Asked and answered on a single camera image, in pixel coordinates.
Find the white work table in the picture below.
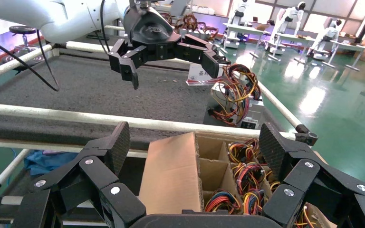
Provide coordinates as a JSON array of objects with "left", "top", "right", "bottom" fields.
[
  {"left": 322, "top": 40, "right": 365, "bottom": 72},
  {"left": 225, "top": 23, "right": 271, "bottom": 59},
  {"left": 275, "top": 33, "right": 316, "bottom": 65}
]

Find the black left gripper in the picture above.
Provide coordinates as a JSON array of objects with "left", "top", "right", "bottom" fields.
[{"left": 107, "top": 4, "right": 221, "bottom": 91}]

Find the long black arm cable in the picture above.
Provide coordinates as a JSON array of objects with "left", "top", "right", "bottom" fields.
[{"left": 0, "top": 29, "right": 60, "bottom": 93}]

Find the coloured wire bundle pile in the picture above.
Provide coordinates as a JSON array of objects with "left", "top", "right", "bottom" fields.
[
  {"left": 174, "top": 14, "right": 199, "bottom": 32},
  {"left": 198, "top": 22, "right": 219, "bottom": 41}
]

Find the white humanoid robot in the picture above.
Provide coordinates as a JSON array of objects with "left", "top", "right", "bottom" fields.
[
  {"left": 307, "top": 19, "right": 344, "bottom": 61},
  {"left": 266, "top": 1, "right": 307, "bottom": 57},
  {"left": 222, "top": 0, "right": 249, "bottom": 49}
]

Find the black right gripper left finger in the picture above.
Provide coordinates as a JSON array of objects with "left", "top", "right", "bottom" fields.
[{"left": 12, "top": 121, "right": 147, "bottom": 228}]

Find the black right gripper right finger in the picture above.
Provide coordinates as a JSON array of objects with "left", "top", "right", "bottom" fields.
[{"left": 259, "top": 122, "right": 365, "bottom": 228}]

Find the looped black wrist cable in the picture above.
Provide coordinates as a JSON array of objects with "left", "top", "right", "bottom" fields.
[{"left": 99, "top": 0, "right": 111, "bottom": 54}]

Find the black round stool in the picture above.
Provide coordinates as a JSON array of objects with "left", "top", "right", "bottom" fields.
[{"left": 1, "top": 26, "right": 47, "bottom": 64}]

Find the blue cloth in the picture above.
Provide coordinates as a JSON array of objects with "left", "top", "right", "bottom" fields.
[{"left": 23, "top": 149, "right": 78, "bottom": 177}]

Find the brown cardboard divider box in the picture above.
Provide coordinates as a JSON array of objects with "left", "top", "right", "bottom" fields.
[{"left": 137, "top": 131, "right": 339, "bottom": 228}]

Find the white red sign placard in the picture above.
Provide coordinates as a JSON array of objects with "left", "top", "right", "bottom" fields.
[{"left": 185, "top": 63, "right": 225, "bottom": 86}]

